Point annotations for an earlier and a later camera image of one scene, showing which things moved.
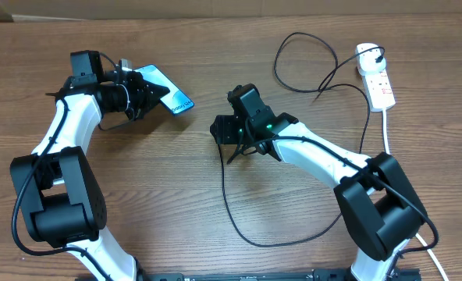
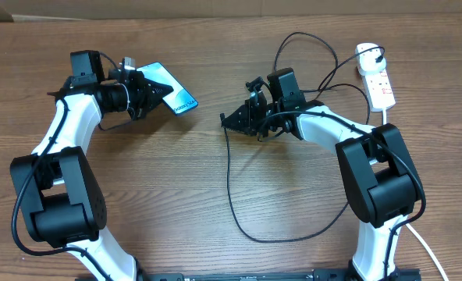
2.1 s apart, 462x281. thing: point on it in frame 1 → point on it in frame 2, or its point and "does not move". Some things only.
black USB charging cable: (313, 237) → (335, 72)
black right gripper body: (235, 132) → (257, 117)
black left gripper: (147, 94) does not move
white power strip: (378, 91) does not move
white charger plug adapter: (366, 62) does not move
